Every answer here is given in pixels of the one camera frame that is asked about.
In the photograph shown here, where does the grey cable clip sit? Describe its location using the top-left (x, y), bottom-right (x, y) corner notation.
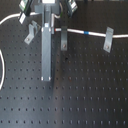
top-left (103, 27), bottom-right (114, 53)
top-left (24, 21), bottom-right (41, 44)

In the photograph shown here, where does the grey gripper block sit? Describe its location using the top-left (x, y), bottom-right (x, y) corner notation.
top-left (35, 0), bottom-right (60, 18)

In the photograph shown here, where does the right grey cable clip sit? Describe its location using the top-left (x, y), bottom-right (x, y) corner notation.
top-left (103, 27), bottom-right (114, 53)

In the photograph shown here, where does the middle dark cable clip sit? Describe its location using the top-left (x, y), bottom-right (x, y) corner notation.
top-left (61, 26), bottom-right (68, 51)

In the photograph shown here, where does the left camera mount with tag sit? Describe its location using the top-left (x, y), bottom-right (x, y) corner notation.
top-left (19, 0), bottom-right (33, 23)

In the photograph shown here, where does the left grey cable clip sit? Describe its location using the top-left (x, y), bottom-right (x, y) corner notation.
top-left (24, 21), bottom-right (41, 44)

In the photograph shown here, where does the white cable with blue band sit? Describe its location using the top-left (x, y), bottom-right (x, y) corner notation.
top-left (0, 11), bottom-right (128, 90)

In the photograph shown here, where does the right camera mount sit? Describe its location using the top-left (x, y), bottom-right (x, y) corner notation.
top-left (65, 0), bottom-right (78, 16)

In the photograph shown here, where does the long grey gripper finger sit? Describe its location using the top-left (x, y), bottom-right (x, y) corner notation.
top-left (40, 6), bottom-right (55, 82)

